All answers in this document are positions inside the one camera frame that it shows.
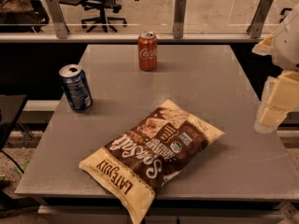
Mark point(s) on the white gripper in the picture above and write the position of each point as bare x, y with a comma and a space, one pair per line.
288, 47

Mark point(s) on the red coke can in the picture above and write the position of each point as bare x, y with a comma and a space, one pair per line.
147, 51

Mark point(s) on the blue pepsi can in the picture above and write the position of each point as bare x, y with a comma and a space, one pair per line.
75, 86

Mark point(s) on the late july chip bag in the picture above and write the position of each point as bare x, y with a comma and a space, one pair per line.
135, 165

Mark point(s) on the glass railing panel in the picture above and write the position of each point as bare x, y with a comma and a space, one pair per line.
211, 19

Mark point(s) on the seated person in background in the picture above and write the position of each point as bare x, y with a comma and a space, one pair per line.
18, 16

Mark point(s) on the right metal railing post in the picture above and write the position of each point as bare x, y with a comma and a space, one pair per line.
256, 26

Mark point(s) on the left metal railing post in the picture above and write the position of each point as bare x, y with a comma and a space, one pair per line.
59, 24

